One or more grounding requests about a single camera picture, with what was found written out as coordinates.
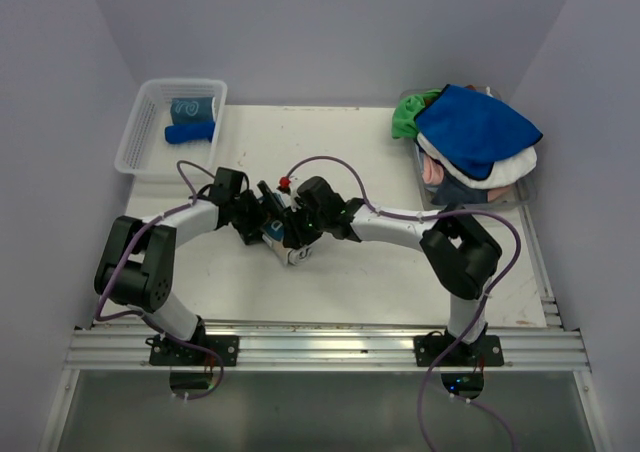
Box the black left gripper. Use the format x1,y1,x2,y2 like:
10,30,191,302
230,181,282,244

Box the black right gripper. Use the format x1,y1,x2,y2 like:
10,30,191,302
280,201,328,250

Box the teal beige cartoon towel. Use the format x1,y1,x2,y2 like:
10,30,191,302
261,192,321,266

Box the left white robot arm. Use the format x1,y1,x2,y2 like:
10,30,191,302
94,167,286,365

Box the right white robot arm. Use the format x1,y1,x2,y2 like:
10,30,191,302
278,176,502,365

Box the rolled blue towel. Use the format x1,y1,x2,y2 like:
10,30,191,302
164,121,216,145

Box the green towel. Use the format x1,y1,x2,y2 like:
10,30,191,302
391,89,441,140

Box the rolled teal towel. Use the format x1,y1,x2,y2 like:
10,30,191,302
170,96,216,125

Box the white plastic basket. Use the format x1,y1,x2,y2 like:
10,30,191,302
114,78,228,182

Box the blue microfiber towel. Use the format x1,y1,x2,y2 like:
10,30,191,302
416,85,543,180

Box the white towel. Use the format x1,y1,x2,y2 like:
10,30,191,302
417,135,537,189

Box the clear plastic towel bin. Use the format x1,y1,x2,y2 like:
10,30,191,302
399,86,539,216

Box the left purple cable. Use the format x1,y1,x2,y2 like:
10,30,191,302
93,159,226,401

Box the aluminium mounting rail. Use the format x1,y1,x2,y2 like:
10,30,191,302
64,320,590,372

